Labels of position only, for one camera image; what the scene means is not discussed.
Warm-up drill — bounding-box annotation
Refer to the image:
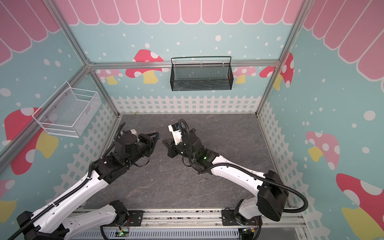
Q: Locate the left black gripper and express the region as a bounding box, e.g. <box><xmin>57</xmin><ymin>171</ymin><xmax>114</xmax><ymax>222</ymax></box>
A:
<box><xmin>125</xmin><ymin>132</ymin><xmax>160</xmax><ymax>168</ymax></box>

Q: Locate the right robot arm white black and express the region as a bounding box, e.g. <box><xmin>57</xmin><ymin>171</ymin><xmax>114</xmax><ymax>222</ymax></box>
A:
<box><xmin>163</xmin><ymin>119</ymin><xmax>309</xmax><ymax>225</ymax></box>

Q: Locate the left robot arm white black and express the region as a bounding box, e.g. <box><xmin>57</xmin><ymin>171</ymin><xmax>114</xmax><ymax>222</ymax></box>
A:
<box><xmin>10</xmin><ymin>123</ymin><xmax>160</xmax><ymax>240</ymax></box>

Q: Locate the black mesh wall basket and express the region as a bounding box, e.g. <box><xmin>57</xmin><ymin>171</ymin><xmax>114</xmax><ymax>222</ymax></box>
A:
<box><xmin>170</xmin><ymin>56</ymin><xmax>234</xmax><ymax>92</ymax></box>

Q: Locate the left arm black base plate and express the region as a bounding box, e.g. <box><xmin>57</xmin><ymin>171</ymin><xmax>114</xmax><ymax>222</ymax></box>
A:
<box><xmin>119</xmin><ymin>210</ymin><xmax>144</xmax><ymax>227</ymax></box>

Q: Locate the white wire wall basket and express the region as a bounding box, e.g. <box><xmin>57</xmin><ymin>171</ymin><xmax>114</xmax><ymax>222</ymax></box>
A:
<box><xmin>32</xmin><ymin>82</ymin><xmax>102</xmax><ymax>138</ymax></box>

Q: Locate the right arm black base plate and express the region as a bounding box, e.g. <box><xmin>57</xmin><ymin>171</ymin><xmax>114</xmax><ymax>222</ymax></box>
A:
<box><xmin>221</xmin><ymin>208</ymin><xmax>263</xmax><ymax>226</ymax></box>

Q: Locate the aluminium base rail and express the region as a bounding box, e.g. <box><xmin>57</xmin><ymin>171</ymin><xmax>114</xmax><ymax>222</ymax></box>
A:
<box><xmin>56</xmin><ymin>208</ymin><xmax>310</xmax><ymax>232</ymax></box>

